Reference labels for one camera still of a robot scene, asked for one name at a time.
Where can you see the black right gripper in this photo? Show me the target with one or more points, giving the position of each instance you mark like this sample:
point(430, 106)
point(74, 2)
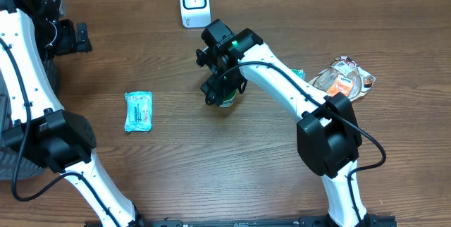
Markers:
point(218, 89)

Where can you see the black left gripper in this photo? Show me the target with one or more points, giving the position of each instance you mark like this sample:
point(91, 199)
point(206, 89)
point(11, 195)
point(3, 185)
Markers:
point(70, 44)

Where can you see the green lid jar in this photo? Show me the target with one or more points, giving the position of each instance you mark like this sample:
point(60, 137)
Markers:
point(229, 100)

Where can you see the teal tissue pack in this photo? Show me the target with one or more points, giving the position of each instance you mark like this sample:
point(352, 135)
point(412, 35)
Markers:
point(300, 73)

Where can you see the large teal wipes pack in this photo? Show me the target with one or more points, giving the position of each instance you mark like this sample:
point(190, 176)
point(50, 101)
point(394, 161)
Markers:
point(139, 111)

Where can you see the beige plastic pouch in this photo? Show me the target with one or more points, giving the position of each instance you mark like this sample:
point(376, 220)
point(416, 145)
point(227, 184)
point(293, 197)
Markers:
point(345, 66)

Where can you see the orange tissue pack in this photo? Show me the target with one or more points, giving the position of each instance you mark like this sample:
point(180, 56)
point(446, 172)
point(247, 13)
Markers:
point(341, 85)

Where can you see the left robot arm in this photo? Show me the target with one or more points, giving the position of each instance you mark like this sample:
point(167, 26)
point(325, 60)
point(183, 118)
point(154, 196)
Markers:
point(33, 32)

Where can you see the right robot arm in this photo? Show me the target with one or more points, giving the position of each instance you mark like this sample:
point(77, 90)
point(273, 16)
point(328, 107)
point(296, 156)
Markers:
point(327, 134)

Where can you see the white barcode scanner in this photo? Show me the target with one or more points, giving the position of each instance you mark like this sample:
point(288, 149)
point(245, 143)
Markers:
point(195, 13)

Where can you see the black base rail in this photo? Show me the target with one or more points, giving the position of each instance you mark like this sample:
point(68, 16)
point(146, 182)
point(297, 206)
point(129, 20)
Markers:
point(370, 220)

